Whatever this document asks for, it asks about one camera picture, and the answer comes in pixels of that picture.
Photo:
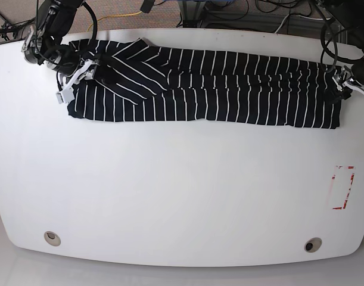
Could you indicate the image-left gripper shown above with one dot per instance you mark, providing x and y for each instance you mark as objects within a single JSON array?
[{"x": 89, "y": 69}]

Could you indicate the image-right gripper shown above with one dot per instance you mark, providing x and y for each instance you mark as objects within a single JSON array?
[{"x": 346, "y": 81}]

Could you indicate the navy white striped T-shirt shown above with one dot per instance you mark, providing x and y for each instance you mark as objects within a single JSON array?
[{"x": 171, "y": 84}]

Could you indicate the red tape corner marks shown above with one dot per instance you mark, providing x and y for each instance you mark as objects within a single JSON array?
[{"x": 341, "y": 184}]

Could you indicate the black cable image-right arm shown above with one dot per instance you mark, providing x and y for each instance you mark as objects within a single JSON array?
[{"x": 328, "y": 41}]

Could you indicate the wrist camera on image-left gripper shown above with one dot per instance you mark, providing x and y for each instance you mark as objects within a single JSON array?
[{"x": 65, "y": 96}]

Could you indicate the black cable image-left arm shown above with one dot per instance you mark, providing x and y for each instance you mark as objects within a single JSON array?
[{"x": 94, "y": 22}]

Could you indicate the aluminium frame base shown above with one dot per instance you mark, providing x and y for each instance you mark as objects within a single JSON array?
[{"x": 197, "y": 14}]

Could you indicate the right table cable grommet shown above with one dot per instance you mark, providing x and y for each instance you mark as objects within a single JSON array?
[{"x": 313, "y": 245}]

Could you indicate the table cable grommet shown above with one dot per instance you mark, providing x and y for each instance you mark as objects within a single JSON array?
[
  {"x": 313, "y": 245},
  {"x": 52, "y": 238}
]

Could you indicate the left table cable grommet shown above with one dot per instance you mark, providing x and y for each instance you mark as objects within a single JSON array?
[{"x": 52, "y": 238}]

